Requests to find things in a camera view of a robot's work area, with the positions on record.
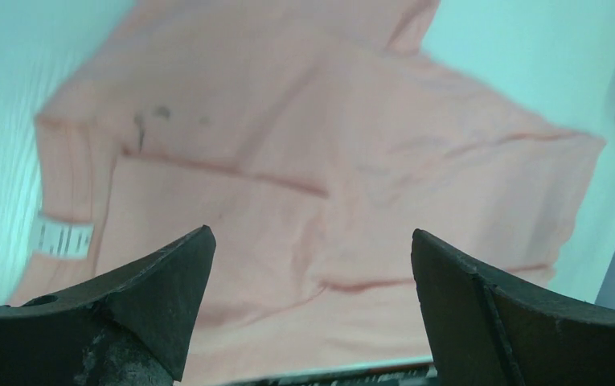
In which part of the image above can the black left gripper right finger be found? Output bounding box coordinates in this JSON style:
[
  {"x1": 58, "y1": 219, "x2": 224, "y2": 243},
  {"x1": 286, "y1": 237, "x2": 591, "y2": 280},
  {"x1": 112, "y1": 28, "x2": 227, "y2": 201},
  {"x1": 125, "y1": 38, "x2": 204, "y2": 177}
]
[{"x1": 411, "y1": 229, "x2": 615, "y2": 385}]

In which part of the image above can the pink t shirt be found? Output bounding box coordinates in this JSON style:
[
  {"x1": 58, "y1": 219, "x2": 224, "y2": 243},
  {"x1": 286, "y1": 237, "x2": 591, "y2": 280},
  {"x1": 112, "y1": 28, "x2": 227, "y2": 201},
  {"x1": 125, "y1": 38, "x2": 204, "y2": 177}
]
[{"x1": 10, "y1": 1, "x2": 605, "y2": 385}]

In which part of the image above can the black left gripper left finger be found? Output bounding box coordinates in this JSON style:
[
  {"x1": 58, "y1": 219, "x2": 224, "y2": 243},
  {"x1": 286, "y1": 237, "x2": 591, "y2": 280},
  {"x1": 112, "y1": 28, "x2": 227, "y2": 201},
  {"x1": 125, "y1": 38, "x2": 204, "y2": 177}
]
[{"x1": 0, "y1": 226, "x2": 216, "y2": 385}]

